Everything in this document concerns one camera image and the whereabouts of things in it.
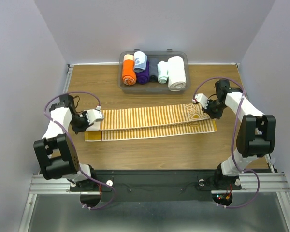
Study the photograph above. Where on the dark grey rolled towel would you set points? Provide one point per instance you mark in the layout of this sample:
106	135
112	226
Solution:
153	70

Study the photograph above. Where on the aluminium frame rail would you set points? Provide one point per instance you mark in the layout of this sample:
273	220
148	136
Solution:
53	207

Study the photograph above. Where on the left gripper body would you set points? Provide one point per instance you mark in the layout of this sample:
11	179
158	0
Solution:
79	123

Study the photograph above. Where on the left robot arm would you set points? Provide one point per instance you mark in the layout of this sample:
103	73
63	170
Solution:
56	152

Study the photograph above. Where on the orange rolled towel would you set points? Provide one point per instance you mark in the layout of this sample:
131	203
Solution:
128	75

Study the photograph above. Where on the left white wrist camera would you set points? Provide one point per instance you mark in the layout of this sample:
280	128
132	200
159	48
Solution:
93	116

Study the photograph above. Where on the purple rolled towel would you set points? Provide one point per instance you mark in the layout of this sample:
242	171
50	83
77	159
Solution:
143	77

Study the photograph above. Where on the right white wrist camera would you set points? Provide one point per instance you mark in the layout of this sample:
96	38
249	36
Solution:
202	100

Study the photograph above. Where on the mint rolled towel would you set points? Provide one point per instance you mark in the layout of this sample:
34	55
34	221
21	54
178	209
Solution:
162	72

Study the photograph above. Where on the clear plastic bin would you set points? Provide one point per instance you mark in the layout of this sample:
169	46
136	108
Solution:
153	87

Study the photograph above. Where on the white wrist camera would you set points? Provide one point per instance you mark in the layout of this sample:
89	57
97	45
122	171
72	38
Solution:
202	100
93	116

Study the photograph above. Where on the yellow striped towel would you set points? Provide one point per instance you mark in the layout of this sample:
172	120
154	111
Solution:
151	122

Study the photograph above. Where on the light blue towel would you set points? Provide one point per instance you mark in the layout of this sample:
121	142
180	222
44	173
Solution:
140	61

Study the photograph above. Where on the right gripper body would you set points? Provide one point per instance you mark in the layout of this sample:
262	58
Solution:
214	108

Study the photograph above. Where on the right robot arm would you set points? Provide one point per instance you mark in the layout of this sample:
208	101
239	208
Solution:
251	140

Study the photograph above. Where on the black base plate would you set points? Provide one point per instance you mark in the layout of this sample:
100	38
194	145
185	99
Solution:
154	186

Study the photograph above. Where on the white rolled towel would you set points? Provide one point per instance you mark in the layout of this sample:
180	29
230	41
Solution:
176	73

